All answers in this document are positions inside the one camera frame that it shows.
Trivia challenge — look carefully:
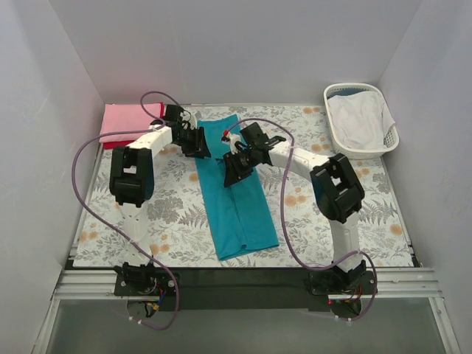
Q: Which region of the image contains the teal t shirt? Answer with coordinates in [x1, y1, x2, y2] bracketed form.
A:
[195, 114, 279, 261]

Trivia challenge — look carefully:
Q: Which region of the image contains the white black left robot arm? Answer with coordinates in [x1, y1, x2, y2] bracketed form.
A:
[109, 105, 211, 295]

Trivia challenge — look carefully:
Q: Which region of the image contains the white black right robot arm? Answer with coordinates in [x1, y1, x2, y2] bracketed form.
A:
[221, 122, 366, 294]

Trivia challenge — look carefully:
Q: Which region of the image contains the floral table mat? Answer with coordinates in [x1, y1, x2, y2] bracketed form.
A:
[73, 106, 413, 268]

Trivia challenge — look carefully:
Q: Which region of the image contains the pink folded t shirt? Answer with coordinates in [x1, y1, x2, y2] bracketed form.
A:
[98, 103, 164, 144]

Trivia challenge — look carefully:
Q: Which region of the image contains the red folded t shirt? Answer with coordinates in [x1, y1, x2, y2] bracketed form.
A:
[102, 102, 165, 150]

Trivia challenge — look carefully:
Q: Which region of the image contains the white t shirt in basket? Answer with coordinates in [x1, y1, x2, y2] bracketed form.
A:
[327, 91, 395, 150]

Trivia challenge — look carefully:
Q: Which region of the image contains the white laundry basket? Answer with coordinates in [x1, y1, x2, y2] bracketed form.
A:
[323, 83, 400, 159]

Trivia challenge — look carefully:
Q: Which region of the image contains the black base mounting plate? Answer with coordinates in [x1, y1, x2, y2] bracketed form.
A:
[114, 265, 376, 315]

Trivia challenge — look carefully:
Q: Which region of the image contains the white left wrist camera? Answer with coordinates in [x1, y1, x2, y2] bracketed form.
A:
[181, 109, 198, 128]

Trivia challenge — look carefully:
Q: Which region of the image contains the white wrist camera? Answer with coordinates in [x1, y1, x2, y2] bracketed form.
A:
[181, 109, 198, 128]
[221, 130, 242, 154]

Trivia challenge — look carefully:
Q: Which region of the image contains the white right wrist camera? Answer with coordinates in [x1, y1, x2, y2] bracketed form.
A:
[221, 130, 242, 154]

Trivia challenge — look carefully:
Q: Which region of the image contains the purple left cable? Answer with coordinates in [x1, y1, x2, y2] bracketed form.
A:
[72, 91, 181, 331]

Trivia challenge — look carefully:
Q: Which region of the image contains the aluminium frame rail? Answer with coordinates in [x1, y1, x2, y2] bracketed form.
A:
[34, 267, 461, 353]

